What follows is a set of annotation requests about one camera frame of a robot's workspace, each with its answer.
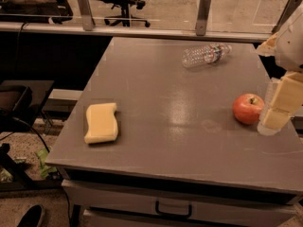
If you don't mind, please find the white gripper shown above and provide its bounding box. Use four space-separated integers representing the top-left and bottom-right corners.
257 5 303 136

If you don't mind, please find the red apple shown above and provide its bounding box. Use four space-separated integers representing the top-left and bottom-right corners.
232 94 264 125

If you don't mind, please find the yellow sponge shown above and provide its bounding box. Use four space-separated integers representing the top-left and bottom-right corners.
84 103 118 144

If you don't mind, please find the clear plastic water bottle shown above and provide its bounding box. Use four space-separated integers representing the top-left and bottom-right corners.
182 43 232 68

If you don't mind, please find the green snack bag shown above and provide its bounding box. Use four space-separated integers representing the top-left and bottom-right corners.
36 148 57 179

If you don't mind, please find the black side stand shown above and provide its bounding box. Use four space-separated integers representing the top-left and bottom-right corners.
0 80 54 132

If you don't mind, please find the black shoe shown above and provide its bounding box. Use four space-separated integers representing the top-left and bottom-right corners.
17 204 45 227

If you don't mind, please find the right metal rail post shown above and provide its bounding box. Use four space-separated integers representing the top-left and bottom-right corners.
272 0 303 34

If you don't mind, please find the metal rail post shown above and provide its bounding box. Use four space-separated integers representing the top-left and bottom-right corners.
195 0 211 36
77 0 95 31
272 0 303 34

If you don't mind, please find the middle metal rail post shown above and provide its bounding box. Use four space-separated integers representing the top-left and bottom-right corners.
195 0 211 36

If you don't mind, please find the left metal rail post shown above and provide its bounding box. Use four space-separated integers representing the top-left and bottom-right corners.
77 0 95 31

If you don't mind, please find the grey drawer with handle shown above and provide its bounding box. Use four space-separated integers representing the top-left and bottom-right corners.
62 180 295 227

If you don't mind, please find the black cable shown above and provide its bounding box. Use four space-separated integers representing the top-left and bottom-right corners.
0 116 51 153

